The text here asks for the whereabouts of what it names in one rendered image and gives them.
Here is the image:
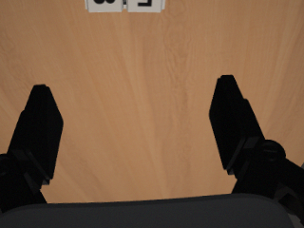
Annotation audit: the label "white number cube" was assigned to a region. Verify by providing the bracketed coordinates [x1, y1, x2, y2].
[86, 0, 124, 12]
[126, 0, 162, 12]

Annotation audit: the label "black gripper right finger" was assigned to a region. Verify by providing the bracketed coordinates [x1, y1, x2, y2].
[209, 75, 304, 226]

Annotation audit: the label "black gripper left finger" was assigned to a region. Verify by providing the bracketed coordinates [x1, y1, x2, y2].
[0, 85, 64, 215]

